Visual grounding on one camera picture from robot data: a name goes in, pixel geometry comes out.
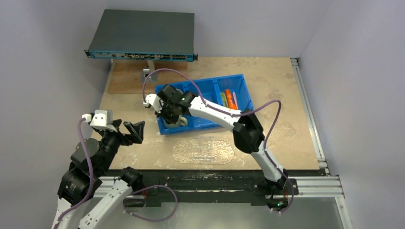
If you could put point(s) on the clear textured oval tray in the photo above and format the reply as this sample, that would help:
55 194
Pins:
223 152

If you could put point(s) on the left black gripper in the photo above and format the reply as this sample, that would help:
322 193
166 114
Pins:
135 130

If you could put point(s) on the black aluminium base frame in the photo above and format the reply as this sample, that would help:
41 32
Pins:
233 186

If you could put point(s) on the clear plastic holder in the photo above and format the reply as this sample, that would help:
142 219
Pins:
200 149

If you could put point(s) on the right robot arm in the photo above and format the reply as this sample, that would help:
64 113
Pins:
247 134

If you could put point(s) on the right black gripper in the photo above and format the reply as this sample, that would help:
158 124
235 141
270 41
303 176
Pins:
167 114

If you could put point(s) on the grey network switch box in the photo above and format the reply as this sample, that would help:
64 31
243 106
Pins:
144 35

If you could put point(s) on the wooden base board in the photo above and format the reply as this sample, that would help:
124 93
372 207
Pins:
127 76

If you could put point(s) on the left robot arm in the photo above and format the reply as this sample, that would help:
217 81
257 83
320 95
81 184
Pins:
90 161

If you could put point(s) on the light green mug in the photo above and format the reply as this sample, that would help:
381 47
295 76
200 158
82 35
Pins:
182 121

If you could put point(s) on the metal switch stand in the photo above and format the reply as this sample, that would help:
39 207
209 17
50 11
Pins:
146 71

